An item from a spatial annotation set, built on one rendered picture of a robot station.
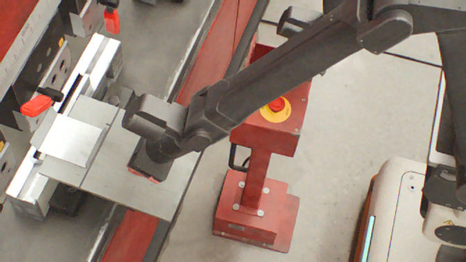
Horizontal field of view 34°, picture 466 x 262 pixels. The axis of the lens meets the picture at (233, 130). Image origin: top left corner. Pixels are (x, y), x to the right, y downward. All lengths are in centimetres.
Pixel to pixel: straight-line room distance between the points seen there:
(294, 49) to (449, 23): 21
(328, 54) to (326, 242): 151
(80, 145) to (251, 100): 45
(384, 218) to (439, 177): 76
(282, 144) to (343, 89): 98
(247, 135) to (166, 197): 43
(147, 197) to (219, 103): 34
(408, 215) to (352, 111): 57
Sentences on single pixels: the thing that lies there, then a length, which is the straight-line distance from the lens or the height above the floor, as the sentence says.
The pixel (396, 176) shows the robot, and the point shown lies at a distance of 231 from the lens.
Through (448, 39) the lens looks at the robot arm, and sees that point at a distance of 100.
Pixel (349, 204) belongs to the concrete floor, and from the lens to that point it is 255.
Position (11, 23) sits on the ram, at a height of 144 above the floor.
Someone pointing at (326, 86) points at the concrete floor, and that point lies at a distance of 273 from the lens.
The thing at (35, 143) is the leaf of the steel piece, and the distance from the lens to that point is 146.
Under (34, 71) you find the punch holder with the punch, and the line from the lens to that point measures 120.
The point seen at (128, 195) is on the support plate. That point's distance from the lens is 141.
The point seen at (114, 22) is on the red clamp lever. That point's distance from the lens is 136.
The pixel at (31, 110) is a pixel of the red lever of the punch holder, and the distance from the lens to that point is 115.
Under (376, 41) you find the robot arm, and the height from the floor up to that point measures 153.
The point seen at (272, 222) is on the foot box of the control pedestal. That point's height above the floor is 12.
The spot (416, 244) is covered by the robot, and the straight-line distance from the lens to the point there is 224.
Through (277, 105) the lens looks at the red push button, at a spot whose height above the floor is 81.
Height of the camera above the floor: 230
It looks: 62 degrees down
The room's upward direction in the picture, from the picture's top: 8 degrees clockwise
